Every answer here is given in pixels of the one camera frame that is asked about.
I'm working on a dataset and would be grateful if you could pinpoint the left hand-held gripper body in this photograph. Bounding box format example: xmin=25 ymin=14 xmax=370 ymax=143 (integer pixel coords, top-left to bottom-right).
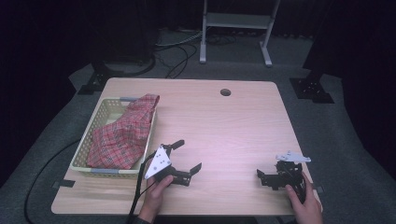
xmin=144 ymin=146 xmax=192 ymax=188

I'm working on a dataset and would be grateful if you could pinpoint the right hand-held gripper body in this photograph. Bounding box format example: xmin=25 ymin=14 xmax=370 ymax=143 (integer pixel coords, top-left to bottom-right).
xmin=262 ymin=151 xmax=312 ymax=204

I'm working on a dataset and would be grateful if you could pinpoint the red plaid cloth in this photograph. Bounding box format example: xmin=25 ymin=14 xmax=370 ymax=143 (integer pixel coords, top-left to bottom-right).
xmin=86 ymin=93 xmax=161 ymax=171

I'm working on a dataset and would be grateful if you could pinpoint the cream plastic basket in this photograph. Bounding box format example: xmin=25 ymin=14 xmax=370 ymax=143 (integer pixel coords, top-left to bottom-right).
xmin=68 ymin=96 xmax=158 ymax=180

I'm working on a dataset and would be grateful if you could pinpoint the person's left hand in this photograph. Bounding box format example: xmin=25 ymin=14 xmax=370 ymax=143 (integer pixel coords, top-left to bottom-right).
xmin=138 ymin=175 xmax=175 ymax=223

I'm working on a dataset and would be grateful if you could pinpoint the person's right hand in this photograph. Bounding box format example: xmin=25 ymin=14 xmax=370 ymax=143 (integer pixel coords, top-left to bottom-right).
xmin=284 ymin=172 xmax=325 ymax=224

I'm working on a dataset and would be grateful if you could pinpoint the black stand base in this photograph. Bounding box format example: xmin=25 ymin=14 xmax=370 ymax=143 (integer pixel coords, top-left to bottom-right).
xmin=289 ymin=73 xmax=335 ymax=105
xmin=78 ymin=60 xmax=125 ymax=96

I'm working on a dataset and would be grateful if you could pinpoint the white metal stand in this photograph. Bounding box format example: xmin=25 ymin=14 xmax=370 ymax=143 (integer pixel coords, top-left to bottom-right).
xmin=199 ymin=0 xmax=281 ymax=68

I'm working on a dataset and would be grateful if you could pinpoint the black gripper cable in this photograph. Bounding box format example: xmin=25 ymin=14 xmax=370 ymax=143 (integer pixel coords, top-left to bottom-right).
xmin=125 ymin=151 xmax=157 ymax=224

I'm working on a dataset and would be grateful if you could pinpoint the thick black floor cable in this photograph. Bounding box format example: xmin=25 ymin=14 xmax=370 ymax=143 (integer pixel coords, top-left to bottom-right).
xmin=106 ymin=54 xmax=157 ymax=77

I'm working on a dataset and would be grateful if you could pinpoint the thin black floor cable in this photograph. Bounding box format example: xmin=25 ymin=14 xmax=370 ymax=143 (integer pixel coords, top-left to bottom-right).
xmin=163 ymin=43 xmax=199 ymax=79

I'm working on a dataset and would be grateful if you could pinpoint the grey floor cable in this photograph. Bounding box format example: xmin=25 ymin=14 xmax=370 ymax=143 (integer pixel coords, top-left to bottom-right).
xmin=155 ymin=30 xmax=204 ymax=49

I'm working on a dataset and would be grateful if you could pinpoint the long black floor cable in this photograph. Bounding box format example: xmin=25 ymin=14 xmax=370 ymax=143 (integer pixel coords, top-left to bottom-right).
xmin=23 ymin=139 xmax=82 ymax=224

